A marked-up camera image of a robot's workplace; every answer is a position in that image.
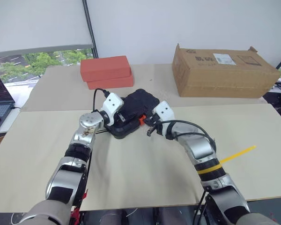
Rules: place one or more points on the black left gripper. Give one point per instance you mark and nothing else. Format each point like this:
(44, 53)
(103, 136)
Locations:
(120, 114)

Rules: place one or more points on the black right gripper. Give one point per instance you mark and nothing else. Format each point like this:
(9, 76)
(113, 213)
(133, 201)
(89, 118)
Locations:
(155, 123)

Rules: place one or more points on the black tool case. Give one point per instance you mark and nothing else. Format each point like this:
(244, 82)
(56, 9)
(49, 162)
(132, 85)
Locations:
(140, 100)

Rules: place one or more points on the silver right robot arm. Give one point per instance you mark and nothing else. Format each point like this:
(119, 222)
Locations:
(201, 147)

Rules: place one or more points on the red rectangular block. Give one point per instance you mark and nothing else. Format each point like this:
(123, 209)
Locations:
(112, 83)
(103, 68)

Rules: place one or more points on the brown paper sheet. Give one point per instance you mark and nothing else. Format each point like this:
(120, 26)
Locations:
(61, 93)

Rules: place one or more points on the large cardboard box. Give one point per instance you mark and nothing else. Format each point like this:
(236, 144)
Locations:
(224, 79)

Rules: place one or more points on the open laptop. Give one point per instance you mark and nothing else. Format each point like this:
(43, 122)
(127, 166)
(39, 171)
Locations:
(0, 93)

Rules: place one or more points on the white roller blind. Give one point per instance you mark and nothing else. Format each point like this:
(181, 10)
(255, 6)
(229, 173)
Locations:
(37, 23)

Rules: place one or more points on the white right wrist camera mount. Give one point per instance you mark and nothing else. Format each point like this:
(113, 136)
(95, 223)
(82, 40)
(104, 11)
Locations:
(165, 110)

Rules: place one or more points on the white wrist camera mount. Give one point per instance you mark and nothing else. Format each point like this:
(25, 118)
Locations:
(165, 110)
(111, 102)

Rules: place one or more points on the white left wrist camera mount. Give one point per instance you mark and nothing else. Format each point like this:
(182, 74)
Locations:
(111, 102)

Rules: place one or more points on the black window frame post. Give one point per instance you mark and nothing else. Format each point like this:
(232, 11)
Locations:
(90, 28)

